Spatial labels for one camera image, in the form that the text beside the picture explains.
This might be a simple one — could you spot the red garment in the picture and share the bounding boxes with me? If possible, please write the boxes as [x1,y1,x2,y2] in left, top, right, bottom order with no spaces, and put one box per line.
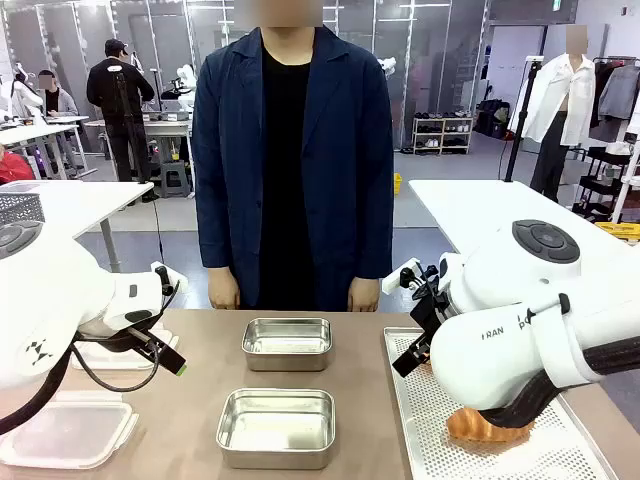
[0,149,37,185]

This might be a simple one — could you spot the large white table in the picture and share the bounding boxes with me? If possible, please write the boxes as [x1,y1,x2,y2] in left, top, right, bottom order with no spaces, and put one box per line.
[408,178,640,261]

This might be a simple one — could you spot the white desk with grey leg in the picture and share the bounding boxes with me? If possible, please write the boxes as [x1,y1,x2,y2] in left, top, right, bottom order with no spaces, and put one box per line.
[0,179,155,274]

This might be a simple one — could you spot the person's left hand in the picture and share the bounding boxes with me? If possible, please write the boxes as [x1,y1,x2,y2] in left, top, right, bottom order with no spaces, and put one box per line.
[348,276,382,314]

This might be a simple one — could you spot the black bags pile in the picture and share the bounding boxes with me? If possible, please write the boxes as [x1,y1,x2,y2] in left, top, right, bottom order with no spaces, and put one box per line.
[474,99,511,140]

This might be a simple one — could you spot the white shoe rack with shoes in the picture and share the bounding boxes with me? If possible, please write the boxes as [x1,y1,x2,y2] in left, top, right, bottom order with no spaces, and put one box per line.
[412,115,475,156]

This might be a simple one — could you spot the yellow perforated crate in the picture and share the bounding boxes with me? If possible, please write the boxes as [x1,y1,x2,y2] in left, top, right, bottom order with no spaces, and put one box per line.
[593,221,640,246]

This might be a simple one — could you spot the seated person in grey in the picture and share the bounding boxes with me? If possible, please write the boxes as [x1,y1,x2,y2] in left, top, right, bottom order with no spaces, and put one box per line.
[37,69,80,119]

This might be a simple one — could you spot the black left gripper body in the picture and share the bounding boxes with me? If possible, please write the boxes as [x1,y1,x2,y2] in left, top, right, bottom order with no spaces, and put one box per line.
[126,326,169,359]

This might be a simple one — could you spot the clothes rack with garments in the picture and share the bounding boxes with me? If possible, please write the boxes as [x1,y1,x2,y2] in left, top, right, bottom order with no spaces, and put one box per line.
[589,55,640,144]

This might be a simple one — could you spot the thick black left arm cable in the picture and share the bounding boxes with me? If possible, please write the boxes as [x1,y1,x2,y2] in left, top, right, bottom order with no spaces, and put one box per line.
[0,344,77,436]

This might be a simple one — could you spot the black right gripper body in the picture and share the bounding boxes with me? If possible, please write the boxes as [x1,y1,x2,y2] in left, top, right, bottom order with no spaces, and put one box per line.
[410,286,459,347]

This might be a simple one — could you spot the thin black left gripper cable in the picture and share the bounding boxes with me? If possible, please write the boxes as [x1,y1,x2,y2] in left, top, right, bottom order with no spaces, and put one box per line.
[71,340,163,394]

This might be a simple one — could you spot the black shelf cart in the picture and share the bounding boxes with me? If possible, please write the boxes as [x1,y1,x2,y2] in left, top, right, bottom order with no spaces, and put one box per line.
[572,144,640,222]

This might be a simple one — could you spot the person's navy sleeved left forearm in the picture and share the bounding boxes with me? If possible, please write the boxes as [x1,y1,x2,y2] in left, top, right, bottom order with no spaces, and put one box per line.
[349,164,396,282]

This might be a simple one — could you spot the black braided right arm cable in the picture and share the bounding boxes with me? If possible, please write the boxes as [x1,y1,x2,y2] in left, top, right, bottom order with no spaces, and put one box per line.
[482,339,640,431]

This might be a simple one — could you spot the grey plastic stool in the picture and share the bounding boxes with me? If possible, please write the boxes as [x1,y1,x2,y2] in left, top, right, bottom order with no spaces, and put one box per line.
[158,160,194,199]

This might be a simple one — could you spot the person's navy sleeved right forearm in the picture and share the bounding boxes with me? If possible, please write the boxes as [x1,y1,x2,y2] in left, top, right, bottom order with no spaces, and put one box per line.
[192,164,239,281]

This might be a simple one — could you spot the grey background workbench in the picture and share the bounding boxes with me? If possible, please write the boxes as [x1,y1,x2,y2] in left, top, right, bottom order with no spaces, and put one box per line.
[82,115,196,184]

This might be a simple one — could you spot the golden striped bread roll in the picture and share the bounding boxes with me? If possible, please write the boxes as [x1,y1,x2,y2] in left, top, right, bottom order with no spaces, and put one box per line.
[445,405,537,446]

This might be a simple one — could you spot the perforated metal baking tray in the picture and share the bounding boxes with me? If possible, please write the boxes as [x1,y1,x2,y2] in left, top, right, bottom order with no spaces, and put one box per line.
[383,326,621,480]

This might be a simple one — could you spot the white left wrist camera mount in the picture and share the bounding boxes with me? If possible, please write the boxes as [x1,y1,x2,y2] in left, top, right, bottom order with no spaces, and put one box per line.
[150,260,190,294]

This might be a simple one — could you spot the black tripod stand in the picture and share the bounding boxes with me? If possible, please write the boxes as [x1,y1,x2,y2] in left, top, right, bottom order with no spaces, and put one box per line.
[503,58,544,184]

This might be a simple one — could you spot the stainless steel rectangular container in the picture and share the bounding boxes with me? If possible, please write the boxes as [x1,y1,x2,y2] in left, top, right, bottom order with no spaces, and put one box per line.
[241,316,333,373]
[215,387,337,471]

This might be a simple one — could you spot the white background desk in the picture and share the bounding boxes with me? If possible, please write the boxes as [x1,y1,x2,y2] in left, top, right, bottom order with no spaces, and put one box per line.
[0,122,91,181]

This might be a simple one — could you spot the person in navy jacket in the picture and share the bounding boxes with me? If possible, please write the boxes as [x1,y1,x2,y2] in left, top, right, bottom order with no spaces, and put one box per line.
[191,0,396,314]

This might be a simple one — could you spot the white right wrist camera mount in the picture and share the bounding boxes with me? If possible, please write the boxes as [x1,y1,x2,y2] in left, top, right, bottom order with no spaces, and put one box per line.
[382,258,422,295]

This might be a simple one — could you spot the grey metal mesh basket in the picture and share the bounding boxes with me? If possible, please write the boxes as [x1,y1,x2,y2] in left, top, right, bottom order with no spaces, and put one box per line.
[0,192,47,227]

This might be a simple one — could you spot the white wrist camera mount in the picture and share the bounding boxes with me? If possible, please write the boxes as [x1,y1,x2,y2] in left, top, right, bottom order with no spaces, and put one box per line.
[150,260,190,294]
[382,258,422,295]

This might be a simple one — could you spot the man in black clothes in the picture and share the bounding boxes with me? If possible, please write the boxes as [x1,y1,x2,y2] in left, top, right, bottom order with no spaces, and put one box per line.
[85,38,156,184]

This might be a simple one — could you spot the person's right hand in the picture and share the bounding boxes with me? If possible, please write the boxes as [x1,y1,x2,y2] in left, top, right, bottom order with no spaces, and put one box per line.
[208,272,243,312]

